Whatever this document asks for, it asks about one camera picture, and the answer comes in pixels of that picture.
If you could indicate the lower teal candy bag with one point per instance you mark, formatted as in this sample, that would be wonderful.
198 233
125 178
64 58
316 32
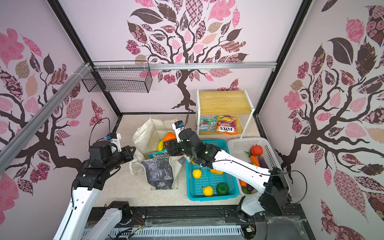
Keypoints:
208 123

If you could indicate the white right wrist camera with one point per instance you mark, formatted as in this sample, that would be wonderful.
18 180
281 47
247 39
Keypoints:
178 126

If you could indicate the yellow banana bunch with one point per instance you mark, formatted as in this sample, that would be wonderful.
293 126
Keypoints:
161 145

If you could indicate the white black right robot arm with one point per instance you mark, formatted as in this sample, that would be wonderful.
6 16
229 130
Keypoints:
271 185

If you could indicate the dark purple eggplant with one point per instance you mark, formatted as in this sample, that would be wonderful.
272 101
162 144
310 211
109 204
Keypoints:
263 163

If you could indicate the orange carrot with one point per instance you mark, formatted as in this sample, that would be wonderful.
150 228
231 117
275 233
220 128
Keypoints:
243 184
255 161

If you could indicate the yellow pear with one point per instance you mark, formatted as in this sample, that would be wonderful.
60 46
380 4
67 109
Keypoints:
213 171

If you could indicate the lower orange carrot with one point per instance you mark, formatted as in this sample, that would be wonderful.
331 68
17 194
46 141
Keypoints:
243 184

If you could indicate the small yellow lemon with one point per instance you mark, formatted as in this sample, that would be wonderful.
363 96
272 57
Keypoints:
197 174

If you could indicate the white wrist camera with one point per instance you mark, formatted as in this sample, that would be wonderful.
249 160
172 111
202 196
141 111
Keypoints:
114 139
178 126

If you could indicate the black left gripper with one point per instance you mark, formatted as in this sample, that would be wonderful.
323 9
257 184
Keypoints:
125 150

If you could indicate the white wood two-tier shelf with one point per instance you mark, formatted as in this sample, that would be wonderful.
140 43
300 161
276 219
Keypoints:
218 103

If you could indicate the red tomato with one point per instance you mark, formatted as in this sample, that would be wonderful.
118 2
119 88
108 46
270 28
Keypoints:
256 151

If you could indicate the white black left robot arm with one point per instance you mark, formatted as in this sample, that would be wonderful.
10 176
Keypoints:
85 190

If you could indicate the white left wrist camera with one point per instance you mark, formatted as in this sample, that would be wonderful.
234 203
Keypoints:
114 139

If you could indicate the green cucumber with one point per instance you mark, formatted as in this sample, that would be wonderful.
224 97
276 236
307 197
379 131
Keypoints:
247 190

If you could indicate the black front rail base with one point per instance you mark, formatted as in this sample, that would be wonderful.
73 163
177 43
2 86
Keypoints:
219 222

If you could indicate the orange Fox's candy bag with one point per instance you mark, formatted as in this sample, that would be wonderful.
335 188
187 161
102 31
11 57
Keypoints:
227 125

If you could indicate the teal plastic basket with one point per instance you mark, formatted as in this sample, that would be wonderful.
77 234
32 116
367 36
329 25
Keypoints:
195 187

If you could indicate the black wire wall basket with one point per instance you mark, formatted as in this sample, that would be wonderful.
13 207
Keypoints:
119 77

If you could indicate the silver aluminium rail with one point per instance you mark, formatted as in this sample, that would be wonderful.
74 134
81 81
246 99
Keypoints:
12 149

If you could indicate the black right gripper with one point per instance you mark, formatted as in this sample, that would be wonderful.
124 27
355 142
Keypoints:
172 145

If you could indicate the yellow lemon bottom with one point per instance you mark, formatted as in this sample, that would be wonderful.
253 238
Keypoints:
208 191

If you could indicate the green avocado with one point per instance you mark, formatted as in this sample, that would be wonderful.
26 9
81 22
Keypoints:
222 189

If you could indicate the cream canvas grocery bag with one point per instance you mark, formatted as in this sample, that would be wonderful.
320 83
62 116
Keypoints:
161 173

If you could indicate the teal striped candy bag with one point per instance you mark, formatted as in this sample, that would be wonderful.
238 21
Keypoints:
159 154

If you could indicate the white plastic basket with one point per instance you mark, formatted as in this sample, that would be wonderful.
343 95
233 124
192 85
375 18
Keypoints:
240 149

